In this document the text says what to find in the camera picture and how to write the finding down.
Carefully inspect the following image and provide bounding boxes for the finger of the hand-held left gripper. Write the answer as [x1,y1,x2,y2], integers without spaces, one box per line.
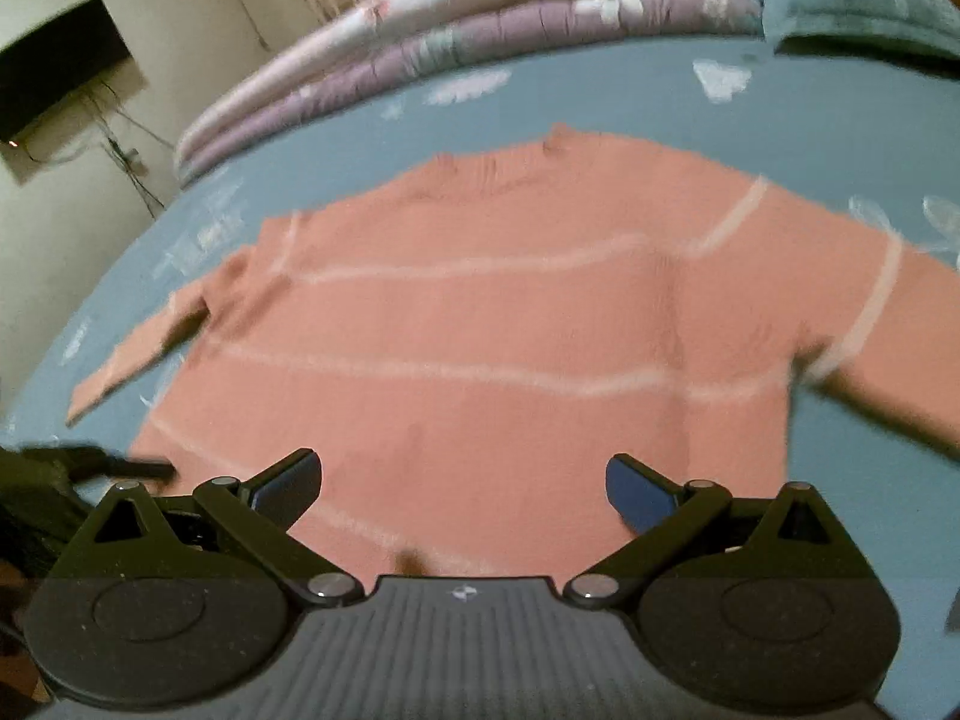
[67,445,178,481]

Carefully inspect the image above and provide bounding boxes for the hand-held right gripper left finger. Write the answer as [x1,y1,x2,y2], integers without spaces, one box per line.
[71,448,366,608]

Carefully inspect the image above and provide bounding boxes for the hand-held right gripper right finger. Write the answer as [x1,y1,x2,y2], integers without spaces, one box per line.
[564,454,871,610]

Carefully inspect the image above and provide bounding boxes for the pink striped sweater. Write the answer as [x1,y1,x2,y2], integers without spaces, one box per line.
[66,124,960,593]

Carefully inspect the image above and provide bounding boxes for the black television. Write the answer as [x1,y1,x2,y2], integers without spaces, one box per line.
[0,0,134,147]

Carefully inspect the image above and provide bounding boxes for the blue floral bed sheet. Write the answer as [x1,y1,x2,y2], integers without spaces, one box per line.
[0,34,960,720]

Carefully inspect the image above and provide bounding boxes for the purple floral quilt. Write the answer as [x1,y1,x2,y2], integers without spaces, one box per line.
[176,0,766,188]

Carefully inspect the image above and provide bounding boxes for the black cables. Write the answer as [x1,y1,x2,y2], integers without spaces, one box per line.
[30,82,181,220]

